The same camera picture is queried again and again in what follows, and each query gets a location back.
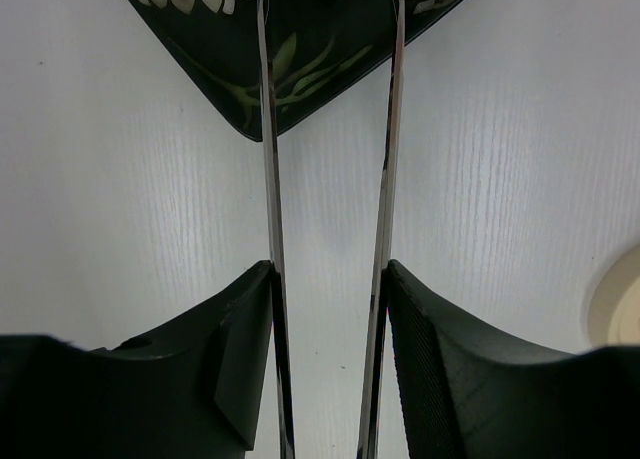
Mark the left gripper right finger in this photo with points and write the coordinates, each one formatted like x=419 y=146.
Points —
x=471 y=390

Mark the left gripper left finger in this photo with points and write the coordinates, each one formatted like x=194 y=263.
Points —
x=189 y=388

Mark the metal tongs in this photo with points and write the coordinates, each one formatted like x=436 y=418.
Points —
x=377 y=318

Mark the cream lid pink knob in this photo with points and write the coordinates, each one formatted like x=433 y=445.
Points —
x=613 y=314

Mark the black floral square plate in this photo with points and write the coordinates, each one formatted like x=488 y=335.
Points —
x=319 y=49

